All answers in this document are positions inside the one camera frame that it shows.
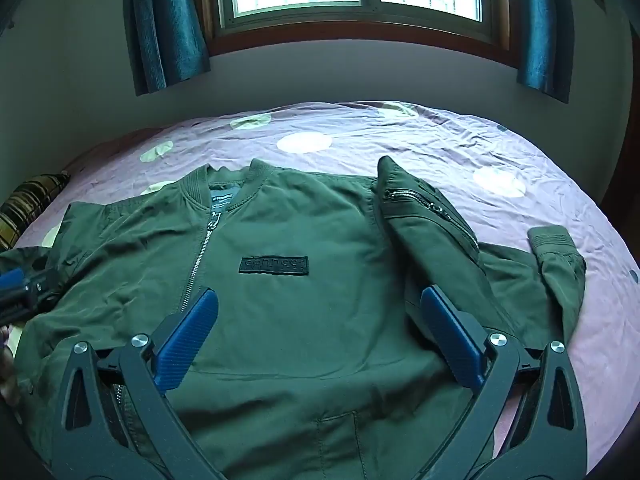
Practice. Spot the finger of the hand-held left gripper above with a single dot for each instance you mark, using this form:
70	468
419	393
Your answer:
12	278

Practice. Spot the striped brown pillow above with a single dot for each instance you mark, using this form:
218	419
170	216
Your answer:
25	205

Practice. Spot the dark green bomber jacket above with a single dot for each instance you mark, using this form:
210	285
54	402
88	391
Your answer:
300	210

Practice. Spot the teal curtain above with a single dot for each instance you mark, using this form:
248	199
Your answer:
542	30
167	25

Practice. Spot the purple polka dot bed sheet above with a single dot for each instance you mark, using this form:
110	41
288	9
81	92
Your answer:
400	135

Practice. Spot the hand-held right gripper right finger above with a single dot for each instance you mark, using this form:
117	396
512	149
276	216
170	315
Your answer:
452	332

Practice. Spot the person's left hand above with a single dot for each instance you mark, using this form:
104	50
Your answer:
9	370

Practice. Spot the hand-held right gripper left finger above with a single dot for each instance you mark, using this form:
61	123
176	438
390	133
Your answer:
187	332

